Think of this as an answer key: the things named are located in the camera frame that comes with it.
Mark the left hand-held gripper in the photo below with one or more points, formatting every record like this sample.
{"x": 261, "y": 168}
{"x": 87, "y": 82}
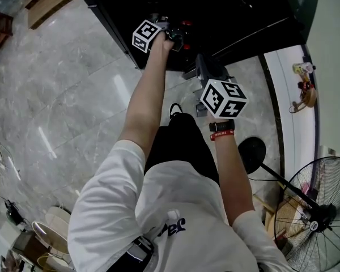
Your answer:
{"x": 144, "y": 35}

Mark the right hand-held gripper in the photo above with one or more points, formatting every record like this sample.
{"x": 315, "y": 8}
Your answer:
{"x": 224, "y": 98}

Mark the black fridge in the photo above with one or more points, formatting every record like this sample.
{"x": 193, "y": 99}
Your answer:
{"x": 215, "y": 4}

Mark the person's right forearm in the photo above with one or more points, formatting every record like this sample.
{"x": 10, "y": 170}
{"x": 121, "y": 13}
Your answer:
{"x": 229, "y": 166}

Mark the person's left forearm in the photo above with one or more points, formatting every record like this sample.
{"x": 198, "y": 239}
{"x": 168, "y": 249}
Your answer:
{"x": 147, "y": 95}

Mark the person's left hand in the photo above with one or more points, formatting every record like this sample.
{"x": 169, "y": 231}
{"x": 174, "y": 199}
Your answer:
{"x": 163, "y": 43}

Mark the black wrist watch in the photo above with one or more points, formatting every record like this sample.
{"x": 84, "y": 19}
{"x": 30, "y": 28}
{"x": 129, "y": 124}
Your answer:
{"x": 222, "y": 125}

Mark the red wristband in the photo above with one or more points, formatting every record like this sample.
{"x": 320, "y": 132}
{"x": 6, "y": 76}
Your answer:
{"x": 221, "y": 135}

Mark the black and white shoe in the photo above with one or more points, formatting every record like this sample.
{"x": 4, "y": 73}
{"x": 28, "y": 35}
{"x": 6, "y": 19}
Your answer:
{"x": 175, "y": 108}

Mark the black shorts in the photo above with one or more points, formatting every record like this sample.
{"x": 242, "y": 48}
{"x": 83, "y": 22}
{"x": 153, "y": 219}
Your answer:
{"x": 181, "y": 143}

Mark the small red object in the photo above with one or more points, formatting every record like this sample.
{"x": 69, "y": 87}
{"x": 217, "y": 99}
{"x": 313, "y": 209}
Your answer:
{"x": 304, "y": 85}

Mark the white t-shirt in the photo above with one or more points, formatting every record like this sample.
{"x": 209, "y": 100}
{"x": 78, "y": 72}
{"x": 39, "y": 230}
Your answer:
{"x": 187, "y": 197}

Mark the woven wooden board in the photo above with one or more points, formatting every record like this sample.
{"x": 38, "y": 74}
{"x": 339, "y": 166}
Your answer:
{"x": 289, "y": 214}

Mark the light wooden bench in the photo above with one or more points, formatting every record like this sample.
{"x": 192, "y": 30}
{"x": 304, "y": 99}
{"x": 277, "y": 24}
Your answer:
{"x": 49, "y": 1}

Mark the black waist device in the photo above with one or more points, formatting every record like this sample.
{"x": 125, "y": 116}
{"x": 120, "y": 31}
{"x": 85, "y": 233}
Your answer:
{"x": 141, "y": 248}

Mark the dark red wooden furniture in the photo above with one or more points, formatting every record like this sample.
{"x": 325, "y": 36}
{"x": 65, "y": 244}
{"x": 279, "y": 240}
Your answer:
{"x": 0, "y": 27}

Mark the white round stool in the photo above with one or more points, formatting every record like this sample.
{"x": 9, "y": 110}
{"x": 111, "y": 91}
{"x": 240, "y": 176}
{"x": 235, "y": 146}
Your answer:
{"x": 55, "y": 228}

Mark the dark green small device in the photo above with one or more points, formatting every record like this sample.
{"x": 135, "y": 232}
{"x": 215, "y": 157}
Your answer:
{"x": 13, "y": 212}

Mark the brown wooden box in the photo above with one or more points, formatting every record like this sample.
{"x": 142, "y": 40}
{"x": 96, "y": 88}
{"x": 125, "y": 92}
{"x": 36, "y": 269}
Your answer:
{"x": 28, "y": 245}

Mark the black pedestal fan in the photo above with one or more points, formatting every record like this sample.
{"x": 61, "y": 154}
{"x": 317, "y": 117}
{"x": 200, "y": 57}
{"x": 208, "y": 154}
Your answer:
{"x": 323, "y": 217}

